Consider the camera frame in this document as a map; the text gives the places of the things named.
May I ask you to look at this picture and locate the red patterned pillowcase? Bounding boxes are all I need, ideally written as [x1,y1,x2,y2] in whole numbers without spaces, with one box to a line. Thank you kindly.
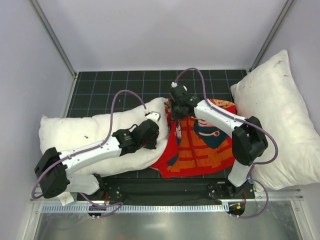
[150,98,235,179]

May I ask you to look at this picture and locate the white pillow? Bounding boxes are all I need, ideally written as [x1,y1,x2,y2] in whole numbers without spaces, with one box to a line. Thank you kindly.
[230,50,320,190]
[38,97,169,177]

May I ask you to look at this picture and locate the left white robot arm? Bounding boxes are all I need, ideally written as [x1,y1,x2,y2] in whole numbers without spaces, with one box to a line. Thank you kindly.
[34,119,160,201]

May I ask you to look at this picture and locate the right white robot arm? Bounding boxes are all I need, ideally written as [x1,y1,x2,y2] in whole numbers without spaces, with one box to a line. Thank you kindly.
[169,83,268,198]

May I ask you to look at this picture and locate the black grid mat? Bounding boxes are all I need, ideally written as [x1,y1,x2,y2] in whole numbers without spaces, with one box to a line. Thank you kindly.
[67,70,247,179]

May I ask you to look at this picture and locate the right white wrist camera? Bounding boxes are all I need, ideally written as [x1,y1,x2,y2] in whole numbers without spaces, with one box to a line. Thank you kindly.
[170,81,188,93]

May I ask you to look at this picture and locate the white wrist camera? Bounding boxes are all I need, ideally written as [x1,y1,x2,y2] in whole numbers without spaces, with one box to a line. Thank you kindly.
[170,81,188,93]
[144,108,161,123]

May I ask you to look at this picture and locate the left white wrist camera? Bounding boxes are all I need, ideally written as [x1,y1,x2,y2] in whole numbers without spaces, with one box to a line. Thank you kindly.
[144,108,161,123]

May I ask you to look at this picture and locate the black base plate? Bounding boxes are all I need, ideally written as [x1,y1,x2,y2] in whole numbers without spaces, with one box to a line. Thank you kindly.
[87,177,255,206]

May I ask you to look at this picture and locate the white slotted cable duct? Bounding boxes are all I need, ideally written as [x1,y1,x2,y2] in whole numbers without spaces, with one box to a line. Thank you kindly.
[41,202,229,214]

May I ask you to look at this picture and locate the right aluminium frame post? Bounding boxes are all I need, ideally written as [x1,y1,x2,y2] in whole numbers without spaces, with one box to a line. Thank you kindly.
[248,0,297,72]

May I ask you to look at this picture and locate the aluminium frame post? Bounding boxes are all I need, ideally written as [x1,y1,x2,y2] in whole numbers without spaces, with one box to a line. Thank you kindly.
[28,0,77,79]
[248,0,297,72]

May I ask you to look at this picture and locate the left aluminium frame post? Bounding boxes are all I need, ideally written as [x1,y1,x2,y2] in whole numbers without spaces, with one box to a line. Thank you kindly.
[28,0,77,79]

